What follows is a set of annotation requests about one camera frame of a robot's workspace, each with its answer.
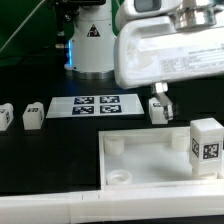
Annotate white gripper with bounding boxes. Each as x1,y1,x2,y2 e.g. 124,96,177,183
114,15,224,120

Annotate white square tabletop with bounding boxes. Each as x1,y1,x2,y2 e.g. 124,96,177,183
99,127,224,190

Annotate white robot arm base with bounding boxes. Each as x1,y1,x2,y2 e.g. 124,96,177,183
64,0,116,80

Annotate white sheet with fiducial tags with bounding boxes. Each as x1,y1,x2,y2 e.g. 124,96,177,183
47,94,144,118

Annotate white obstacle fixture bar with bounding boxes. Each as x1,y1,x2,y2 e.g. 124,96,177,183
0,183,224,224

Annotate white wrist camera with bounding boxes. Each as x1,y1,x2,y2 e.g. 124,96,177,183
115,0,183,30

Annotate thin grey cable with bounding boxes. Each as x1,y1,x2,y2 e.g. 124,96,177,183
0,0,46,54

